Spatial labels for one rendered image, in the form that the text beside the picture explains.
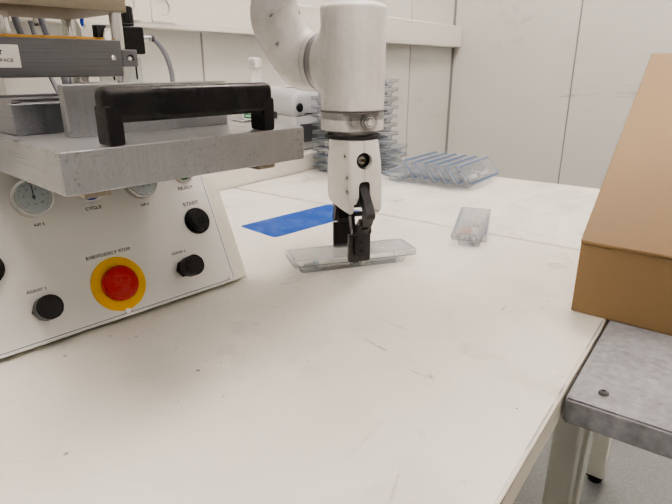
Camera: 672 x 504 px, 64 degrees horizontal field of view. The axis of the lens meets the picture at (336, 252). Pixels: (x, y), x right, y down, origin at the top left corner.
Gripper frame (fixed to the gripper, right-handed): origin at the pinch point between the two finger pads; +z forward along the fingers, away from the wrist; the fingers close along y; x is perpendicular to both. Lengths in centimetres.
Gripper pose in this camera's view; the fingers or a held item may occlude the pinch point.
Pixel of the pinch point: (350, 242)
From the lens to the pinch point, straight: 77.8
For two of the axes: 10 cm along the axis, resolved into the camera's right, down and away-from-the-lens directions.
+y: -3.1, -3.1, 9.0
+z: 0.0, 9.5, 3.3
